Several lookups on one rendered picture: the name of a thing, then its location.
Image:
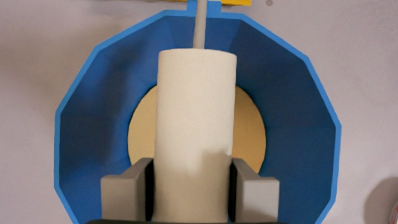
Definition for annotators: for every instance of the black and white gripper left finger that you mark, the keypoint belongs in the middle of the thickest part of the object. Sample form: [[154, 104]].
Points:
[[129, 196]]

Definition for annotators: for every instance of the yellow rectangular tray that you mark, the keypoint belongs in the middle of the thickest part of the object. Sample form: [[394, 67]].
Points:
[[229, 2]]

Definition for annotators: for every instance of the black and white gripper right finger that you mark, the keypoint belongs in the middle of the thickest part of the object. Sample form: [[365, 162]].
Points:
[[251, 198]]

